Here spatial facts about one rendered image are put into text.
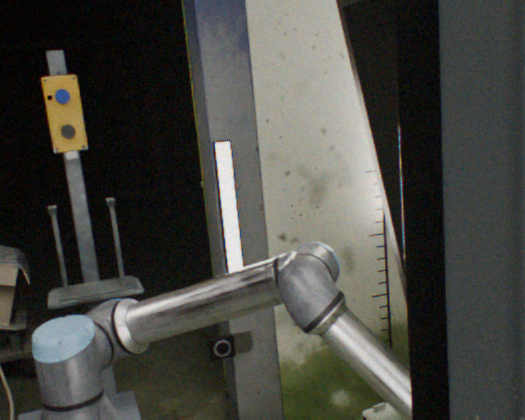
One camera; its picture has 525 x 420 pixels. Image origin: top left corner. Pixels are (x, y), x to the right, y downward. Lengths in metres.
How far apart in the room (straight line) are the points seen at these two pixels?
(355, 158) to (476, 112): 2.13
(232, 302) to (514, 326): 1.21
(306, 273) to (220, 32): 1.16
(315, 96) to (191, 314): 1.10
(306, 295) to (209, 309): 0.31
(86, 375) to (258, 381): 1.05
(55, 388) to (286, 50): 1.40
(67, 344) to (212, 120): 1.03
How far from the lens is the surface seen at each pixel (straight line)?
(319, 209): 2.35
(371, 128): 1.82
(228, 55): 2.22
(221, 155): 2.18
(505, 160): 0.26
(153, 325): 1.57
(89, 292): 2.24
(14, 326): 3.67
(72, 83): 2.28
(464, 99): 0.28
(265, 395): 2.48
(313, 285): 1.27
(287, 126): 2.28
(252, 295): 1.43
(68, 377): 1.52
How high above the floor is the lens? 1.39
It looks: 12 degrees down
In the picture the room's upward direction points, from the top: 6 degrees counter-clockwise
